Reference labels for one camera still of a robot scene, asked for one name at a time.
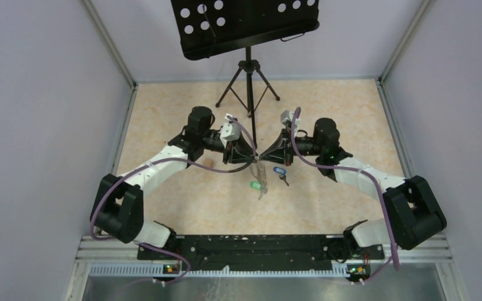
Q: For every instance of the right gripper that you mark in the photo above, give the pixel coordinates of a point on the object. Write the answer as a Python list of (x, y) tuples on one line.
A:
[(276, 152)]

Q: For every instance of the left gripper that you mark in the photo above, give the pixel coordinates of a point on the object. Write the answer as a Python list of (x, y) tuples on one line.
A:
[(238, 152)]

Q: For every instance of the green key tag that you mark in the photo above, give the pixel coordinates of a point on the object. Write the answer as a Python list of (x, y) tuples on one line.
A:
[(256, 185)]

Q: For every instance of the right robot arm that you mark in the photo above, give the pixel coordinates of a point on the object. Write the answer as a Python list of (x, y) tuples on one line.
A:
[(411, 213)]

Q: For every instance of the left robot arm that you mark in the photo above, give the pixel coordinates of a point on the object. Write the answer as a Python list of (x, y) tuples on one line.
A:
[(118, 209)]

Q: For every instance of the blue key tag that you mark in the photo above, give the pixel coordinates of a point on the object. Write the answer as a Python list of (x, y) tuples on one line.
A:
[(279, 170)]

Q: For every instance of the black music stand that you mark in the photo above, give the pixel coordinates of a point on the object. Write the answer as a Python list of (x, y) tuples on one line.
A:
[(211, 28)]

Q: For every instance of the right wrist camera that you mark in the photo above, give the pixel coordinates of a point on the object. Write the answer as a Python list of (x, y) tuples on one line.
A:
[(289, 121)]

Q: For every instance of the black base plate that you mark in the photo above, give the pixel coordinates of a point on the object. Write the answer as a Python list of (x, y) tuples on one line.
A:
[(264, 253)]

